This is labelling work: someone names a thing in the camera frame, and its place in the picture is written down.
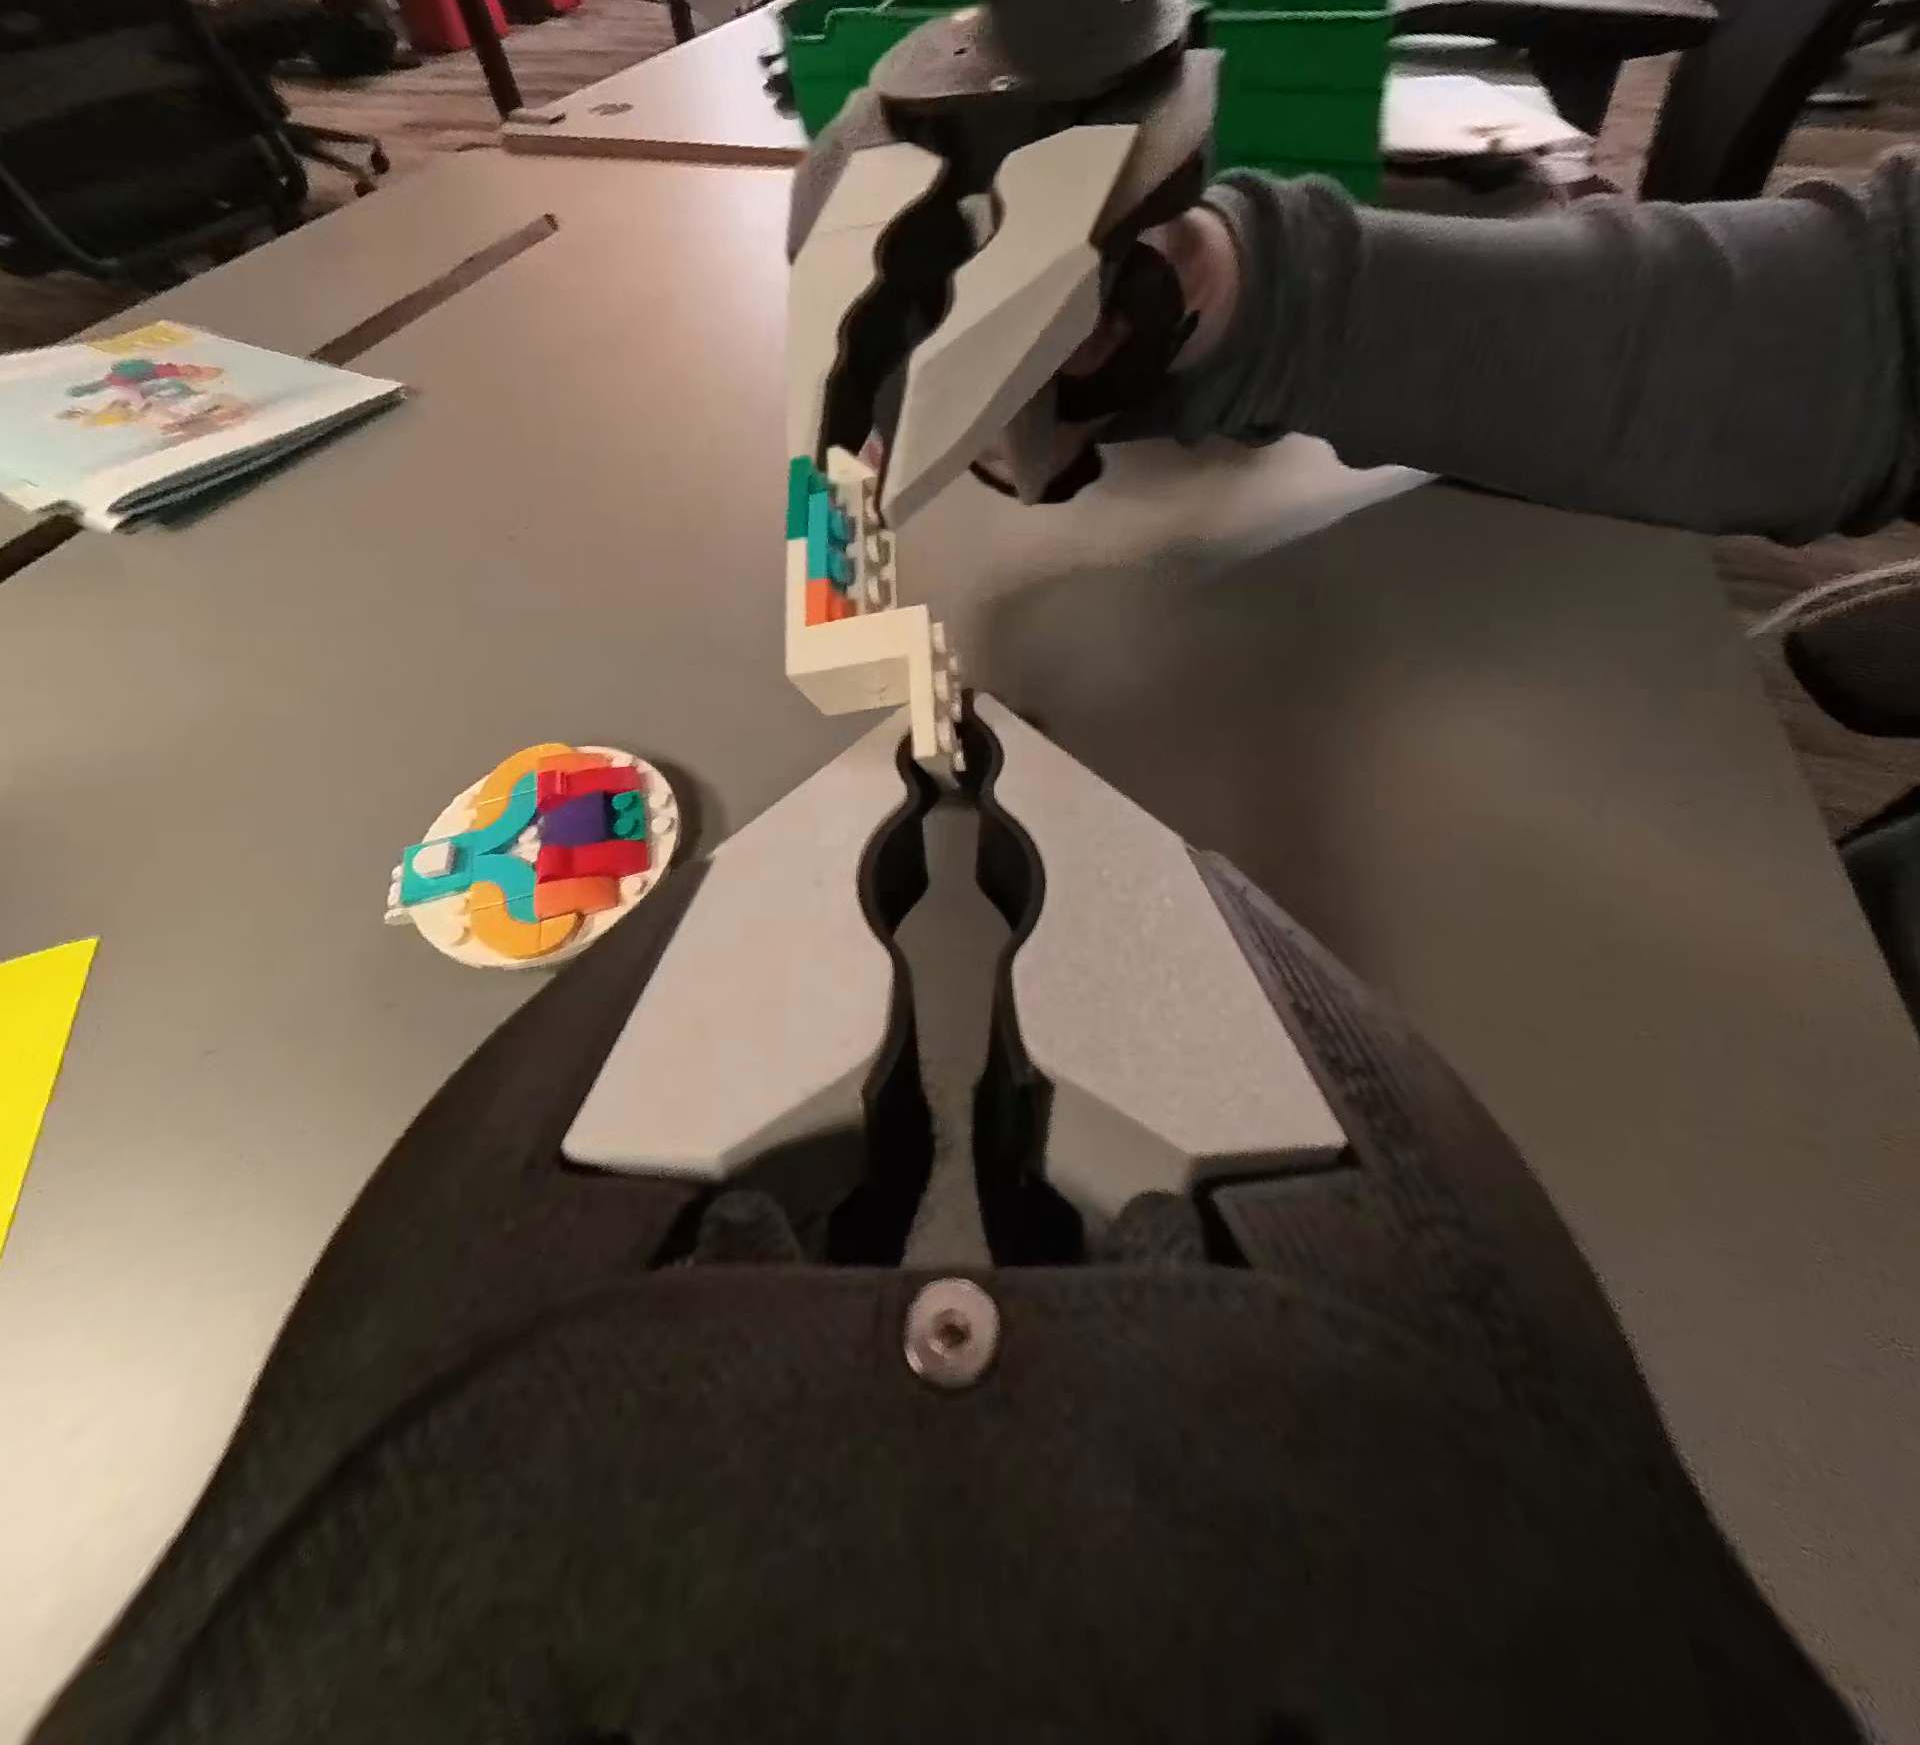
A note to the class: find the round rainbow brick plate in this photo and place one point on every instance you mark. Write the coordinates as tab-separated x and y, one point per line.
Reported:
555	862

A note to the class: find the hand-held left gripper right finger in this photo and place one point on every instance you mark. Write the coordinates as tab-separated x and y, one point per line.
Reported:
1185	1026

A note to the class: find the instruction booklet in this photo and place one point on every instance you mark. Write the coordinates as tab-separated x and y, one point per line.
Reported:
166	424

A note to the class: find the flat grey pouch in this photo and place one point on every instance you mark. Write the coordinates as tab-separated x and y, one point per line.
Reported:
1479	118

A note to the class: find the white brick assembly teal brick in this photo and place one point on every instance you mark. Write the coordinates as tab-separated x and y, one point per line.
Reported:
855	667

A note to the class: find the person's leg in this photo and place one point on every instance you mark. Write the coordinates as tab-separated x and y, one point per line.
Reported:
1860	649

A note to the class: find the person's right hand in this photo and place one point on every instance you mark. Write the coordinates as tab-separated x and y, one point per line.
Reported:
1216	277

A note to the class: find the green divided plastic bin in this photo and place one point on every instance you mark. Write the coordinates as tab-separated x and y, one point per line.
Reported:
1289	50

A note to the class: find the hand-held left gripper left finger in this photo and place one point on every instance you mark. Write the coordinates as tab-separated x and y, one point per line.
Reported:
721	1026

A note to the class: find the black mesh office chair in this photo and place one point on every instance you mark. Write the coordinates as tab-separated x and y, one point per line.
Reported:
135	50

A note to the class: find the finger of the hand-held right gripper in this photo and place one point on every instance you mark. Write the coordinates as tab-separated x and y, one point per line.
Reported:
1021	306
834	259

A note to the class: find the yellow sticky note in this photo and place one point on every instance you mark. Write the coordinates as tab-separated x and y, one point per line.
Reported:
31	1070

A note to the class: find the person's right forearm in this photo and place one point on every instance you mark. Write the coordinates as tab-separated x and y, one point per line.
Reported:
1500	335

